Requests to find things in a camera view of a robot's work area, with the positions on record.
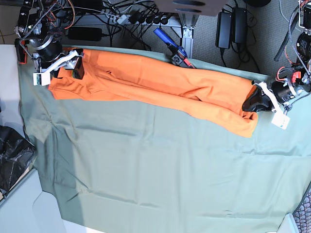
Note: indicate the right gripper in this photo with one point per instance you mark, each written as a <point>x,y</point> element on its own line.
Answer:
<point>71,61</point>

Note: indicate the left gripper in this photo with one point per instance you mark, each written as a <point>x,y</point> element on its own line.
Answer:
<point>271,96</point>

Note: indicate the orange T-shirt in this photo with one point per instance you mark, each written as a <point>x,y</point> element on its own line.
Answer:
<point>204,94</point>

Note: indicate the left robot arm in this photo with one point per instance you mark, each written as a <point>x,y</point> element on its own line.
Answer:
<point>296,47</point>

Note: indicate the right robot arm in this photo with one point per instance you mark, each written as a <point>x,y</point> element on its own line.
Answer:
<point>40,26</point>

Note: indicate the black power brick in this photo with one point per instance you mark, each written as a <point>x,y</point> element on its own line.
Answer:
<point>85,33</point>

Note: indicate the red black corner clamp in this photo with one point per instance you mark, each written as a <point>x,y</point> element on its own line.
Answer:
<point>21,54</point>

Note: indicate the white power strip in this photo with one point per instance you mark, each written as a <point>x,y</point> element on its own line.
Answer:
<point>164,20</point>

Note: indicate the black power adapter left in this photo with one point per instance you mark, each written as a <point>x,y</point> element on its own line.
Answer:
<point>223,33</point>

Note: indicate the black power adapter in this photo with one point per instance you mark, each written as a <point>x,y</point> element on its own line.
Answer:
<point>223,33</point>
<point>239,25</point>

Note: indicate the black power adapter right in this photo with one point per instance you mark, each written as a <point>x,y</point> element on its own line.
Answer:
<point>239,25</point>

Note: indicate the black plastic bag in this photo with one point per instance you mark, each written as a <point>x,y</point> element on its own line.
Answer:
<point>16,154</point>

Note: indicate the green table cloth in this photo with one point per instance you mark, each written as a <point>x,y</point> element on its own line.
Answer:
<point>131,167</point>

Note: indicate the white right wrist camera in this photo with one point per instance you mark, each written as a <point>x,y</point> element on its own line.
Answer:
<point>42,79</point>

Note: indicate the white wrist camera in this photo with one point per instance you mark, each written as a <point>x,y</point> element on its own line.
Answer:
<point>42,79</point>
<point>280,120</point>

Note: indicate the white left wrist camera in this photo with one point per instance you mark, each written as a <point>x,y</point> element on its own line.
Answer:
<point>280,120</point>

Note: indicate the blue handled bar clamp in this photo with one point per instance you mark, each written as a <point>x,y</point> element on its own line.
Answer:
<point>179,56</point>

